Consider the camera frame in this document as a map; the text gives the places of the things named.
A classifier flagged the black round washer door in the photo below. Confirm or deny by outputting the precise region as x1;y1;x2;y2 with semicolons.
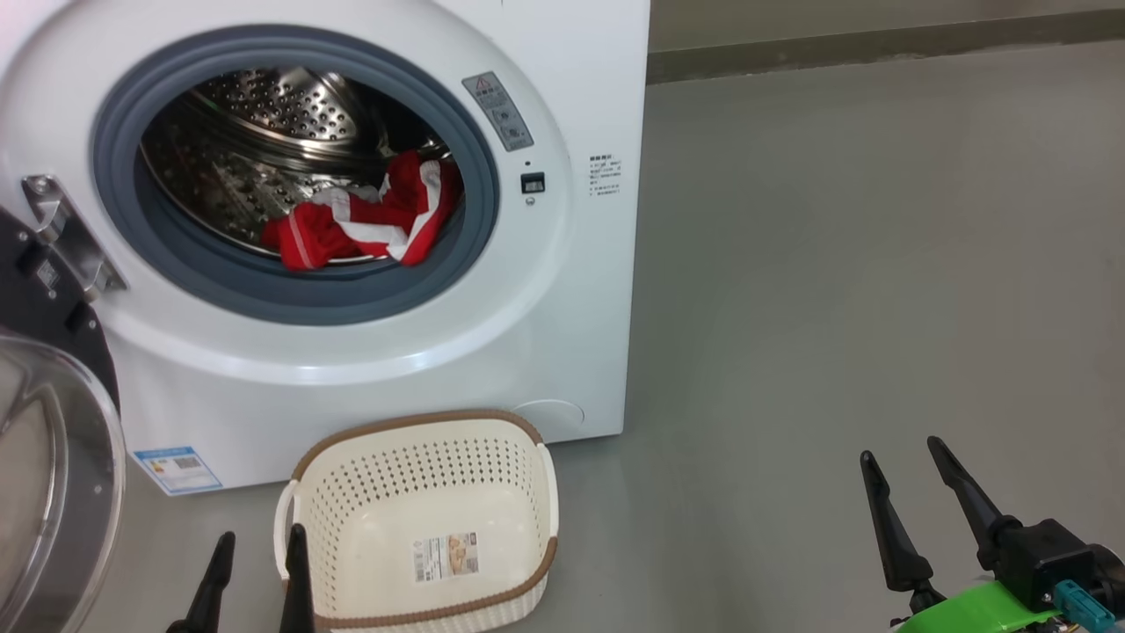
0;207;127;633

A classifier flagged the stainless steel washer drum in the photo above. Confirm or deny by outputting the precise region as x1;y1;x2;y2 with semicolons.
141;69;454;265

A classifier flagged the printed food package label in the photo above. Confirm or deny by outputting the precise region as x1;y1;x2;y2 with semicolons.
413;531;480;584

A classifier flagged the metal door hinge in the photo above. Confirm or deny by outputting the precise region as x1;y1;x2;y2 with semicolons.
22;174;128;300

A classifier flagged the cream perforated laundry basket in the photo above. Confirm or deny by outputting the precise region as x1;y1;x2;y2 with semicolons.
273;409;560;633

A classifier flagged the grey warning label sticker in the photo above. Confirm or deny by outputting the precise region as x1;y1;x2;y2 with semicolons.
462;71;535;152

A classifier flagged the red and white garment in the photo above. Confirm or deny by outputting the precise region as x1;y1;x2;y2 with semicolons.
262;149;460;272

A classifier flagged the white front-load washing machine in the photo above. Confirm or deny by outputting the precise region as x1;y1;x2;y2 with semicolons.
0;0;651;498

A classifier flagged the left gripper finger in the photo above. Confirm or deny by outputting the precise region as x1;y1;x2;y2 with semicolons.
167;531;236;633
279;523;316;633

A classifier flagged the teal cable connector plug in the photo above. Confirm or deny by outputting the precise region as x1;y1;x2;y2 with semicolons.
1053;578;1117;633

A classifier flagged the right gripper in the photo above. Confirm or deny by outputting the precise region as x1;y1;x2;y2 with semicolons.
860;435;1125;633

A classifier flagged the blue energy label sticker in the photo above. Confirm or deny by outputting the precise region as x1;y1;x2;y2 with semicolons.
132;447;224;497

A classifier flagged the round white filter cover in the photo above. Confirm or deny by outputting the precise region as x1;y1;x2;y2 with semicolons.
512;400;585;436

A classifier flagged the grey wall baseboard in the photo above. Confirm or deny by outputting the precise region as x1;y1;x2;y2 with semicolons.
648;11;1125;86

